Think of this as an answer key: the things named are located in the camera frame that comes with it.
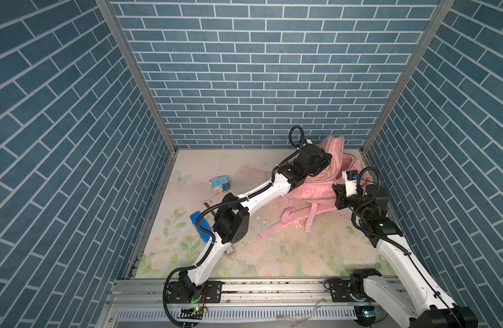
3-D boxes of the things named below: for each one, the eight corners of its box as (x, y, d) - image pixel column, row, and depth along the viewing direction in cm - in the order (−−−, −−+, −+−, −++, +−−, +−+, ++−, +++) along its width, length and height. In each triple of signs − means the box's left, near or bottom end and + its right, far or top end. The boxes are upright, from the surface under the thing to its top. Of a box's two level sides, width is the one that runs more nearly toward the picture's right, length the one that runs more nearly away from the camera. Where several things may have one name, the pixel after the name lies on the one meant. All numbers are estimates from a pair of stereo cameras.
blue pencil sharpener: (209, 191, 104) (208, 186, 100) (211, 181, 108) (210, 175, 104) (228, 191, 104) (227, 186, 100) (230, 181, 108) (229, 175, 104)
